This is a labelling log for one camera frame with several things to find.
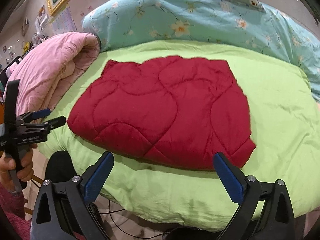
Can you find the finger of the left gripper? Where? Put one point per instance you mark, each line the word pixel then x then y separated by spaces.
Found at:
pixel 32 116
pixel 54 123

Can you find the teal floral duvet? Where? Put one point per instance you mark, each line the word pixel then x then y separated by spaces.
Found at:
pixel 124 23

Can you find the red quilted puffer jacket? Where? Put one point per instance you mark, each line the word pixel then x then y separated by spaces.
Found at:
pixel 169 110

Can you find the pink folded quilt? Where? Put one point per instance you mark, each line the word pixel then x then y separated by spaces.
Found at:
pixel 49 70

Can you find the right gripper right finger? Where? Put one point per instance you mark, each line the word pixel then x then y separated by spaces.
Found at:
pixel 265 210

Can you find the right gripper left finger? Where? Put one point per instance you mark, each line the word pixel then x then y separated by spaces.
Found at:
pixel 61 209

